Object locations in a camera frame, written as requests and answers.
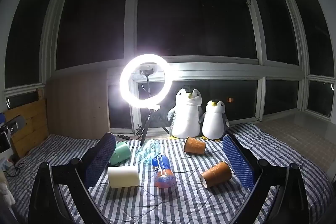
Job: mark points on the white sponge block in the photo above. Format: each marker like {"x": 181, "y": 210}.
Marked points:
{"x": 123, "y": 176}

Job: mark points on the orange paper cup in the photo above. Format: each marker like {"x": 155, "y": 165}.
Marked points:
{"x": 217, "y": 174}
{"x": 194, "y": 145}

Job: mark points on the large penguin plush toy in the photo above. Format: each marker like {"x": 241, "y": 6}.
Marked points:
{"x": 186, "y": 113}

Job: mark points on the green tissue pack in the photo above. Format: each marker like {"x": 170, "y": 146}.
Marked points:
{"x": 120, "y": 153}

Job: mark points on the clear plastic water bottle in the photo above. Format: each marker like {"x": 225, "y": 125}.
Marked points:
{"x": 148, "y": 150}

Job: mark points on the orange soda plastic bottle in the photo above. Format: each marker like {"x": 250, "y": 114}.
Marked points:
{"x": 163, "y": 171}

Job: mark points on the black power strip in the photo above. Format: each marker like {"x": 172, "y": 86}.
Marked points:
{"x": 122, "y": 136}

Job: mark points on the small penguin plush toy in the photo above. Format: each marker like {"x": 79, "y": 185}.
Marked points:
{"x": 214, "y": 121}

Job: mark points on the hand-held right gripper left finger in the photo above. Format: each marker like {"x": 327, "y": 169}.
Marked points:
{"x": 101, "y": 158}

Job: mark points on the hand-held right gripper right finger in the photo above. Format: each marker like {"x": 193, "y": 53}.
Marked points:
{"x": 239, "y": 161}

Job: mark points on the wooden headboard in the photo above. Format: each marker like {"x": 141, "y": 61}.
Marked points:
{"x": 26, "y": 121}

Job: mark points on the striped bed sheet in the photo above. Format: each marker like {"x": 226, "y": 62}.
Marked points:
{"x": 183, "y": 203}

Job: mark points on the black tripod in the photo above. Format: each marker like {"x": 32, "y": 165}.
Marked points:
{"x": 148, "y": 123}

